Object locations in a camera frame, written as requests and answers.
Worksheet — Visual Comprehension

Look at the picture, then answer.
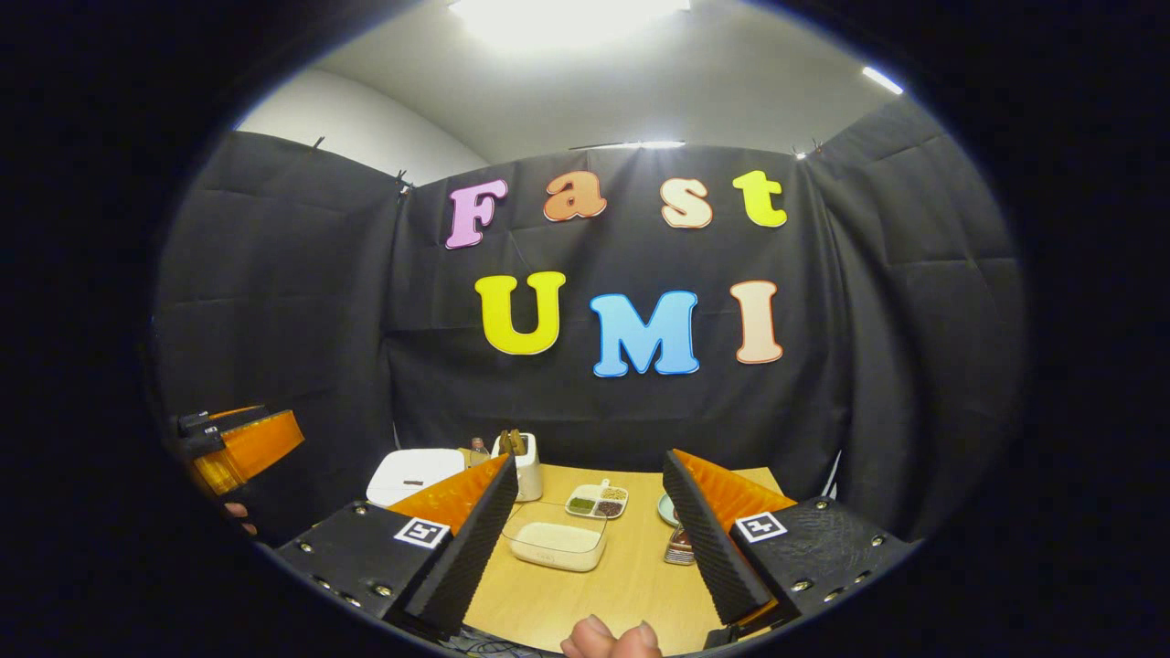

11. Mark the white chopstick holder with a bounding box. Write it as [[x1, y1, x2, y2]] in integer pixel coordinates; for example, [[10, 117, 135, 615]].
[[491, 430, 545, 504]]

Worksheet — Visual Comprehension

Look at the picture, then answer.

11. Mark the black backdrop cloth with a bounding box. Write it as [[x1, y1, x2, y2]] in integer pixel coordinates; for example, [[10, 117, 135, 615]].
[[151, 96, 1025, 549]]

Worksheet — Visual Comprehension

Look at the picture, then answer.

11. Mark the tangle of floor cables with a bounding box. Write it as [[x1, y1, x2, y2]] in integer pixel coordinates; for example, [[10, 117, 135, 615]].
[[448, 631, 549, 658]]

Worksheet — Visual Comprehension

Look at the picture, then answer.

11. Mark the white divided grain dish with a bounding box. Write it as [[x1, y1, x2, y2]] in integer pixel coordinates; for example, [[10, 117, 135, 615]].
[[565, 478, 630, 520]]

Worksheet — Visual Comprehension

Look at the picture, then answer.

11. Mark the white rice cooker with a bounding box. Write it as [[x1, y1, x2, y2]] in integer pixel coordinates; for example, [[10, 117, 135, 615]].
[[366, 448, 467, 508]]

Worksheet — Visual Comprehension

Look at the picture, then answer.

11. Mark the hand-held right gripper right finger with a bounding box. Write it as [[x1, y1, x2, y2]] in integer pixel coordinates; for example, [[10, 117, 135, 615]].
[[662, 448, 920, 631]]

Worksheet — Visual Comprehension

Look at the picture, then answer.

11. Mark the clear container of rice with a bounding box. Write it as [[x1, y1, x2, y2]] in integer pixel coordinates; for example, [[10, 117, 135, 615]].
[[501, 501, 609, 573]]

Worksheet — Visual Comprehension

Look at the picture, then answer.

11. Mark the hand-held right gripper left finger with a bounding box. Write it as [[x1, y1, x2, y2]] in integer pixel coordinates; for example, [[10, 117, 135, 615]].
[[274, 452, 520, 641]]

